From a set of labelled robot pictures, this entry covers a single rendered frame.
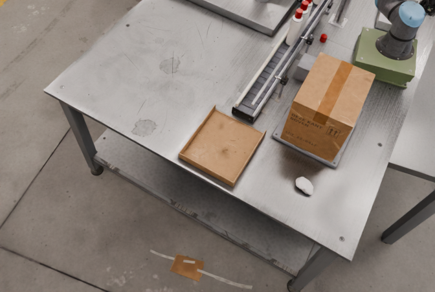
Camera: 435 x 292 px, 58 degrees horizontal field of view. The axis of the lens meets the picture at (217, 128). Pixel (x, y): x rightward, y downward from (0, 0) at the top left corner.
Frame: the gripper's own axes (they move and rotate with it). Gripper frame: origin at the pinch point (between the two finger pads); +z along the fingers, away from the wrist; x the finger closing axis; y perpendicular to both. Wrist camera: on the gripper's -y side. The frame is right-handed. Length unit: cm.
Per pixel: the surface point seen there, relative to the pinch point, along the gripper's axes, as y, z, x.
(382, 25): 12.3, 5.0, -17.0
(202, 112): 98, 26, -90
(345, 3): 16.4, -0.5, -42.3
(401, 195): 61, 77, 51
